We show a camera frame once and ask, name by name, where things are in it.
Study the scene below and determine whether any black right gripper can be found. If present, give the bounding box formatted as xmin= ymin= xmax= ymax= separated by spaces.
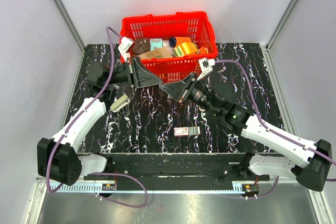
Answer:
xmin=160 ymin=73 xmax=221 ymax=116

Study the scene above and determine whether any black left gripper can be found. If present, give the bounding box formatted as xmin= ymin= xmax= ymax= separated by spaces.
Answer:
xmin=106 ymin=57 xmax=163 ymax=89

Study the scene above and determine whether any beige stapler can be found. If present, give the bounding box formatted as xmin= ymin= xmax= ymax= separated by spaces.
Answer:
xmin=110 ymin=94 xmax=130 ymax=112

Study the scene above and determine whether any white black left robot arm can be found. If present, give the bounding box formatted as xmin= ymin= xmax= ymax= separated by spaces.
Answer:
xmin=37 ymin=57 xmax=163 ymax=186

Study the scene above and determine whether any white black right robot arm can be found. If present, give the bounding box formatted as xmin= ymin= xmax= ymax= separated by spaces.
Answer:
xmin=160 ymin=73 xmax=332 ymax=191

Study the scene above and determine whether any cardboard box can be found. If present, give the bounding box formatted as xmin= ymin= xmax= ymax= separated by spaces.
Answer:
xmin=135 ymin=47 xmax=174 ymax=60

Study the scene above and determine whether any brown round item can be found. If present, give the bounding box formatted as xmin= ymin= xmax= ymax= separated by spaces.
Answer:
xmin=131 ymin=38 xmax=151 ymax=55

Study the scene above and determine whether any teal small box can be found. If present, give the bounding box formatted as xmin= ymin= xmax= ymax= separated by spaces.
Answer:
xmin=150 ymin=38 xmax=163 ymax=51

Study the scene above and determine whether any yellow green striped box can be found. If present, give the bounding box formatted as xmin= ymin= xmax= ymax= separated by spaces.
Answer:
xmin=174 ymin=42 xmax=198 ymax=57

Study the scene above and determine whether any red plastic basket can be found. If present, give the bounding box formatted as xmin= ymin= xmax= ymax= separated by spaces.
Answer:
xmin=120 ymin=11 xmax=218 ymax=83

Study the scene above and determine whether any orange packet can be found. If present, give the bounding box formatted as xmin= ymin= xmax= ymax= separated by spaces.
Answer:
xmin=195 ymin=47 xmax=208 ymax=55

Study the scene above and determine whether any staple box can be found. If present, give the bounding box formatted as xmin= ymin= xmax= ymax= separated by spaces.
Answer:
xmin=174 ymin=126 xmax=200 ymax=136

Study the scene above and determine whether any orange cylinder can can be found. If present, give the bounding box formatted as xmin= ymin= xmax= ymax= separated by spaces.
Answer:
xmin=169 ymin=36 xmax=192 ymax=48

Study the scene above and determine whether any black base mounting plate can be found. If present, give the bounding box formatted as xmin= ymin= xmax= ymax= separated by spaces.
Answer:
xmin=83 ymin=163 xmax=270 ymax=182

